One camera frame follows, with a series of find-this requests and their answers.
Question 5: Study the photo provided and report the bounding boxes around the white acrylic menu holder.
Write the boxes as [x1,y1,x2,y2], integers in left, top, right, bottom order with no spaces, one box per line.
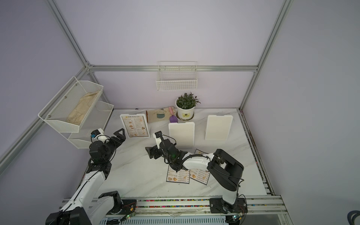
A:
[119,113,151,139]
[205,115,233,141]
[168,122,195,149]

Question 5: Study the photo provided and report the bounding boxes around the white wire wall basket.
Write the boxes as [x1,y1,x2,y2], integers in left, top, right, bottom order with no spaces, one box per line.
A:
[156,61,198,91]

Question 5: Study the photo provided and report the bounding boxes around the purple silicone spatula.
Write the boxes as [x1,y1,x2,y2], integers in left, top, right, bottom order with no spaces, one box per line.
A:
[168,106,178,123]

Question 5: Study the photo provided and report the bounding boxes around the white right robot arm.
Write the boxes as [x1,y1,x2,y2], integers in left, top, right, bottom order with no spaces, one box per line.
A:
[145,139,248,214]

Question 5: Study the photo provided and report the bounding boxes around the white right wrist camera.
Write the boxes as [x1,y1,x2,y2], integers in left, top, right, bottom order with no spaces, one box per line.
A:
[153,131,163,149]

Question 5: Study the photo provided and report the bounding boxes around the dim sum menu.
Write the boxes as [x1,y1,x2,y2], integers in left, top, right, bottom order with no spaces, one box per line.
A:
[166,166,190,184]
[189,164,211,185]
[122,115,149,138]

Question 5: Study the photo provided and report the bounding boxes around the beige cloth in shelf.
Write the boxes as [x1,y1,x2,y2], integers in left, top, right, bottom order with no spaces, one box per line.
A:
[66,91,99,126]

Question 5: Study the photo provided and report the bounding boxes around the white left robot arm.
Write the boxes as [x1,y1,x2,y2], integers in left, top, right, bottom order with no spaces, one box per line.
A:
[45,128,126,225]

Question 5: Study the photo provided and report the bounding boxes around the beige oven mitt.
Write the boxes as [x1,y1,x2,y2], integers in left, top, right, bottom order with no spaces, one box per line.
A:
[146,107,172,123]

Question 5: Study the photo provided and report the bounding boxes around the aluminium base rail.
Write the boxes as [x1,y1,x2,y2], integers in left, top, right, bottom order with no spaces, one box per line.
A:
[59,192,292,225]

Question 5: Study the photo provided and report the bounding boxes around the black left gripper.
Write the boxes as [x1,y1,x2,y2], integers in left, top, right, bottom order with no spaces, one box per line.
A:
[104,128,125,161]

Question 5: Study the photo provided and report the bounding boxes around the potted green plant white pot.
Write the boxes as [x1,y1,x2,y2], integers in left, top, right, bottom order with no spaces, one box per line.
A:
[175,92,201,121]

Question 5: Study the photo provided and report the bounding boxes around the white two-tier mesh shelf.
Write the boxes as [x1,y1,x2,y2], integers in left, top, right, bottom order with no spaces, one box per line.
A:
[38,77,114,149]

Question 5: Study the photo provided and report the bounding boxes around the aluminium frame profiles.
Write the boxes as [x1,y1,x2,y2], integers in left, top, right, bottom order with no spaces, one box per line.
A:
[1,1,285,203]

